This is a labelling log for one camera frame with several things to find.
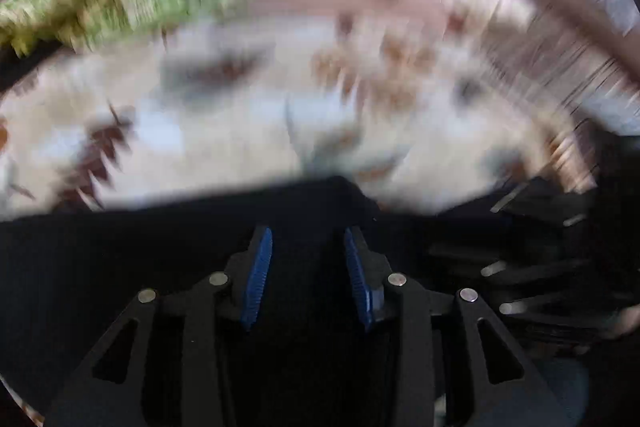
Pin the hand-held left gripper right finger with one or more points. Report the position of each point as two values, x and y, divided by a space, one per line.
357 278

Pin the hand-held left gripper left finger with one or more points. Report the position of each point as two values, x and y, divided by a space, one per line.
260 278

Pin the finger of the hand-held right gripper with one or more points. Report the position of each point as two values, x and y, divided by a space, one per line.
550 292
545 204

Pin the black pants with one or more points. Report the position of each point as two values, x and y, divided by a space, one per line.
125 252

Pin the floral fleece blanket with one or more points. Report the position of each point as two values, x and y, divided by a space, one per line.
225 142

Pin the brown striped bedsheet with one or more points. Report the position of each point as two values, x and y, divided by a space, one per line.
565 57

